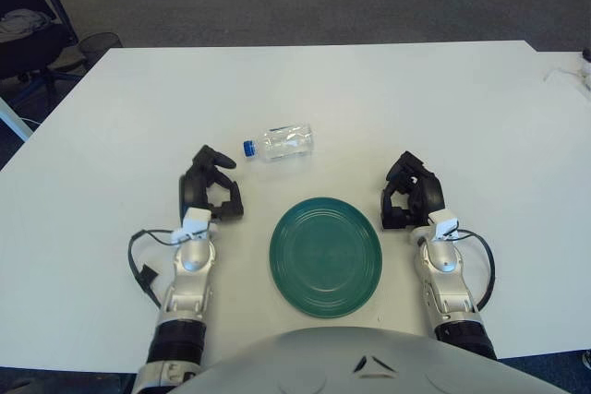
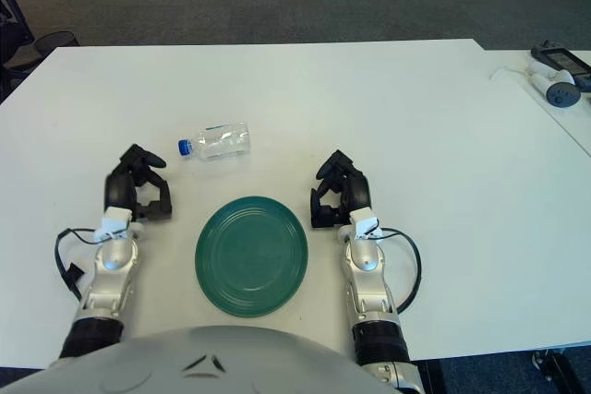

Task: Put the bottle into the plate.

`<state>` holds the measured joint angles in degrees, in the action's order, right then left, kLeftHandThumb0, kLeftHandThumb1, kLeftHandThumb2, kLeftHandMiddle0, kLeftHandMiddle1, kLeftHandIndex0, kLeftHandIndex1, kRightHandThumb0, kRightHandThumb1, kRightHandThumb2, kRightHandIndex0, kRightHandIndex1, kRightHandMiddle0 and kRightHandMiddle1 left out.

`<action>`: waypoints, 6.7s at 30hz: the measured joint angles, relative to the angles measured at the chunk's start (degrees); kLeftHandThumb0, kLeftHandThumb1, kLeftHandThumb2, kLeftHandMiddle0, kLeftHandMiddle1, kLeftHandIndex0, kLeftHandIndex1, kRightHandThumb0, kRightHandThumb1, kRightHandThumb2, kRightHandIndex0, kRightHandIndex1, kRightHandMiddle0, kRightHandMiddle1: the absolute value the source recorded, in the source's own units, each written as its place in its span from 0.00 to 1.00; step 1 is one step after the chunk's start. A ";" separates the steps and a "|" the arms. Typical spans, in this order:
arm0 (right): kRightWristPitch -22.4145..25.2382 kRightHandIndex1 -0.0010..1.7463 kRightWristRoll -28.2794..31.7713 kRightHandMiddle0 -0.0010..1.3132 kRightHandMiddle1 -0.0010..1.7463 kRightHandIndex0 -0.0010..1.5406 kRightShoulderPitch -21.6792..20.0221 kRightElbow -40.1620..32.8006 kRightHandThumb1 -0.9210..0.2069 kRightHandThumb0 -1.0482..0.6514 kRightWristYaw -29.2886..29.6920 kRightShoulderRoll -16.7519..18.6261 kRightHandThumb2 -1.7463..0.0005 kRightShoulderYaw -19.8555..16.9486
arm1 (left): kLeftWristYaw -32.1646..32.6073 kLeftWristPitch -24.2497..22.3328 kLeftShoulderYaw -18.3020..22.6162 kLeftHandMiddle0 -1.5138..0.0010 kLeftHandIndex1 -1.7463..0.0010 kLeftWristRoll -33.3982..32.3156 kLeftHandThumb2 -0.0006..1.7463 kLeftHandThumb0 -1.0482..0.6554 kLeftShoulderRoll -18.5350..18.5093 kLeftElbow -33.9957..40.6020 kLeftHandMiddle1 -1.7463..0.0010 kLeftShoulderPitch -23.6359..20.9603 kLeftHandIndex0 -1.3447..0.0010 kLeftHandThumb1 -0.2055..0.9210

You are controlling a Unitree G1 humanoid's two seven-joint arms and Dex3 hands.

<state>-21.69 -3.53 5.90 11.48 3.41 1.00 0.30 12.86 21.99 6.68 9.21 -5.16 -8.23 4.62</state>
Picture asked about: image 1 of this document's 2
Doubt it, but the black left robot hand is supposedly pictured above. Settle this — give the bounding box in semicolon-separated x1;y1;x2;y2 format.
178;144;245;221

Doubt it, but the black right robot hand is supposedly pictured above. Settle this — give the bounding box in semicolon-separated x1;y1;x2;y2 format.
380;150;448;231

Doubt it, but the clear plastic bottle blue cap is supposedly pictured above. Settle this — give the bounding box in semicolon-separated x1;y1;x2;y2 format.
242;123;316;163

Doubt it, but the green ribbed plate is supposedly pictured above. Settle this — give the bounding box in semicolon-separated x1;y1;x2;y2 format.
269;197;383;320

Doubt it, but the silver robot torso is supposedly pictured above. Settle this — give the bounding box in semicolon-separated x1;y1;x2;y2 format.
165;325;573;394

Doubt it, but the white desk edge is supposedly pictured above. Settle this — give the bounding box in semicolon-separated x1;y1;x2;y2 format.
0;97;31;142

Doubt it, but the black office chair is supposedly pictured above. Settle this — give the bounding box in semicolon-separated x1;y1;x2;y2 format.
0;0;89;112

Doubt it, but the grey crumpled cloth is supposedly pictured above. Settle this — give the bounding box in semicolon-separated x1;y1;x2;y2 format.
0;9;52;42

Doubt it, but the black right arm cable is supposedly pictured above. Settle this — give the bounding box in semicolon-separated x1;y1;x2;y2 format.
454;227;498;310

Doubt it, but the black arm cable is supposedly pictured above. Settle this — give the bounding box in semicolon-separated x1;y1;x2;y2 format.
454;227;498;310
127;227;186;308

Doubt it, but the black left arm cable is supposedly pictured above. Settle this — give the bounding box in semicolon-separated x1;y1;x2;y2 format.
127;227;186;308

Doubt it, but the black wire mesh wastebasket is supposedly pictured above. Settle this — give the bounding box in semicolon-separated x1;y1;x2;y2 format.
77;31;124;67

